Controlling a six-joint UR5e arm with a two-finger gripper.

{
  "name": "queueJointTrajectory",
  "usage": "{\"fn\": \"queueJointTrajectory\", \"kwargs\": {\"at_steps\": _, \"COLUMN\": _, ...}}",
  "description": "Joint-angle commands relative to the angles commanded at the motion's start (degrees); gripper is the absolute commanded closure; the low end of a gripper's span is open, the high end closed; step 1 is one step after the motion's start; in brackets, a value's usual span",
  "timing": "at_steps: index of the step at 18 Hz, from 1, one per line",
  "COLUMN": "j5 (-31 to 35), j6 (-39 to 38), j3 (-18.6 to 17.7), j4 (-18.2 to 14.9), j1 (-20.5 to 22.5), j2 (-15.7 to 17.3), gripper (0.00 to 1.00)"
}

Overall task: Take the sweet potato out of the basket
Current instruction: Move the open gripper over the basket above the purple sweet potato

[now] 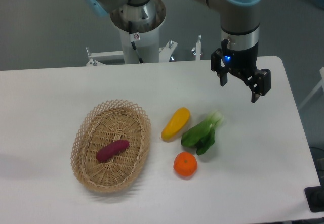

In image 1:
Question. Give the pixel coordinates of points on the yellow squash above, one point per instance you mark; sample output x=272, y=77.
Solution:
x=177, y=122

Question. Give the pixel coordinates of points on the woven wicker basket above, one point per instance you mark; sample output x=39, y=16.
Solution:
x=108, y=122

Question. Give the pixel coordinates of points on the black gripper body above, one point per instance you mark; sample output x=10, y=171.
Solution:
x=241, y=64

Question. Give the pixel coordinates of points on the purple sweet potato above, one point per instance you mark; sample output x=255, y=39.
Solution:
x=114, y=148

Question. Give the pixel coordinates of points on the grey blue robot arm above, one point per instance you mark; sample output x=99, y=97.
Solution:
x=239, y=19

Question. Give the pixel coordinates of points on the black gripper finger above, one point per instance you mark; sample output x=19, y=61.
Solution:
x=259, y=82
x=216, y=66

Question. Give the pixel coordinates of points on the white metal base frame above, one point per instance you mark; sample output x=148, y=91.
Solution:
x=166, y=54

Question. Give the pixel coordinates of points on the green bok choy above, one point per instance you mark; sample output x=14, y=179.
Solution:
x=202, y=135

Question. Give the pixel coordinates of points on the white table leg frame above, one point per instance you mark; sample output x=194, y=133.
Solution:
x=318, y=87

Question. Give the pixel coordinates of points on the black box at table edge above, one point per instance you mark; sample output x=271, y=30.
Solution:
x=314, y=196

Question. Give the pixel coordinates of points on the orange tangerine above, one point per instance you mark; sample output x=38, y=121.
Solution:
x=185, y=164

